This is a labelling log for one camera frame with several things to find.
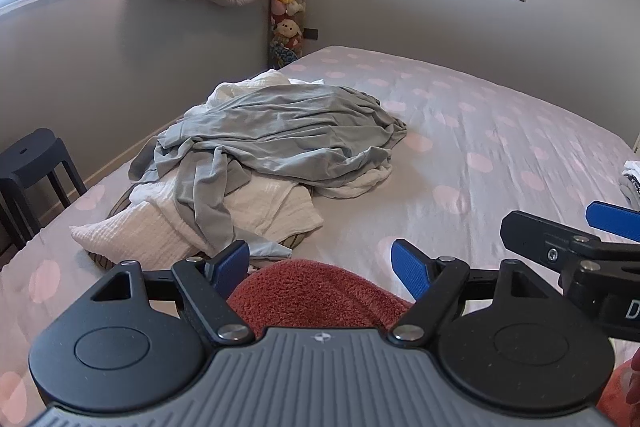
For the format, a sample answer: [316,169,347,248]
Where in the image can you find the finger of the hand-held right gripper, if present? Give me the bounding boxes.
[586,202,640,242]
[501,210,640,289]

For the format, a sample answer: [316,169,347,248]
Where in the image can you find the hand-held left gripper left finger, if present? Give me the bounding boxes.
[85,241,256,348]

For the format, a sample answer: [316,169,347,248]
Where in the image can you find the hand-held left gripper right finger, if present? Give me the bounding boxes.
[387,238,557,349]

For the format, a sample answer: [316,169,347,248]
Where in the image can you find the grey-blue shirt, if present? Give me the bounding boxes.
[129,83,408,260]

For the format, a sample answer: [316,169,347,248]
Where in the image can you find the folded grey garment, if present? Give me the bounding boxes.
[620,179,640,208]

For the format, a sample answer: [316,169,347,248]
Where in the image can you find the red fleece pants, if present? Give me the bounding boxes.
[225,259,640,427]

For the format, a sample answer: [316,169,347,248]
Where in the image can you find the polka dot bed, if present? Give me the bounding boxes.
[0,44,640,427]

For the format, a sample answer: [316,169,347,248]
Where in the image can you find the brown striped garment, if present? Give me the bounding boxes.
[85,189,313,269]

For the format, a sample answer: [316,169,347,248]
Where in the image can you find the cream crinkle garment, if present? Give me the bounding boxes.
[187,69,396,202]

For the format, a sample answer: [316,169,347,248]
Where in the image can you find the black stool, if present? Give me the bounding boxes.
[0,128,88,253]

